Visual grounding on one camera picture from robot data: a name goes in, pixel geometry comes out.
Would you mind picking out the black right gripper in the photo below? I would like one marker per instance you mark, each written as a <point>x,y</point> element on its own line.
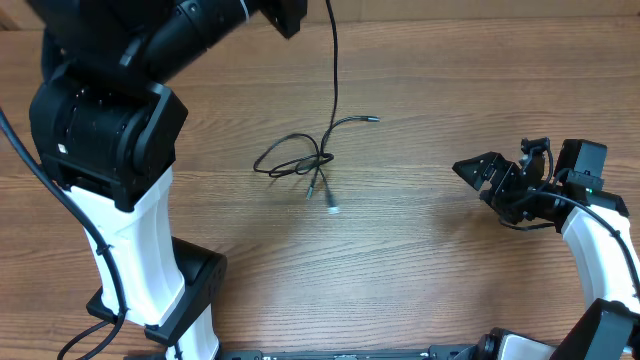
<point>505,170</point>

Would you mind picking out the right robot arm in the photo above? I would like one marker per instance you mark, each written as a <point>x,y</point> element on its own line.
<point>565,192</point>

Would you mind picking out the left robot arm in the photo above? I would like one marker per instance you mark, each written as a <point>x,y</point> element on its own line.
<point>105,123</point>

